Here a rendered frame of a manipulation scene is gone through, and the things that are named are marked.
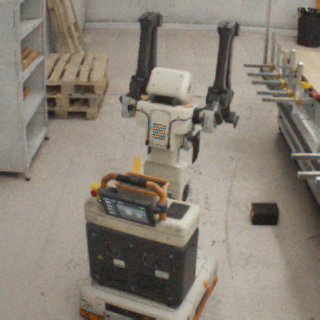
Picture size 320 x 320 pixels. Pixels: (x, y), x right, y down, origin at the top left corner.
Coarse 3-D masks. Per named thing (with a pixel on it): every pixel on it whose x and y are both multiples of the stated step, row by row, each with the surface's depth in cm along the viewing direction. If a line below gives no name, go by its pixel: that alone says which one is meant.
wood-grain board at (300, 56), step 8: (288, 56) 493; (296, 56) 497; (304, 56) 500; (312, 56) 503; (296, 64) 468; (304, 64) 470; (312, 64) 473; (304, 72) 444; (312, 72) 446; (312, 80) 423; (312, 88) 408
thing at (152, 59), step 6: (162, 18) 273; (156, 24) 273; (162, 24) 275; (156, 30) 276; (156, 36) 278; (156, 42) 280; (150, 48) 278; (156, 48) 281; (150, 54) 279; (156, 54) 283; (150, 60) 281; (156, 60) 284; (150, 66) 282; (156, 66) 285; (150, 72) 283
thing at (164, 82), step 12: (156, 72) 256; (168, 72) 254; (180, 72) 253; (156, 84) 253; (168, 84) 251; (180, 84) 250; (192, 84) 257; (168, 96) 251; (180, 96) 249; (192, 96) 261
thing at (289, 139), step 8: (288, 64) 501; (288, 72) 503; (296, 72) 470; (304, 80) 444; (304, 88) 442; (304, 104) 442; (312, 112) 417; (280, 120) 535; (280, 128) 548; (288, 128) 511; (288, 136) 497; (288, 144) 505; (296, 144) 476; (296, 152) 464; (296, 160) 471; (304, 160) 447; (304, 168) 435; (312, 184) 408; (312, 192) 415
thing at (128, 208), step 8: (104, 192) 226; (112, 192) 225; (104, 200) 228; (112, 200) 225; (120, 200) 223; (128, 200) 222; (136, 200) 221; (104, 208) 234; (112, 208) 231; (120, 208) 228; (128, 208) 226; (136, 208) 223; (144, 208) 221; (152, 208) 226; (160, 208) 226; (120, 216) 234; (128, 216) 231; (136, 216) 228; (144, 216) 226; (152, 216) 225; (144, 224) 231; (152, 224) 229
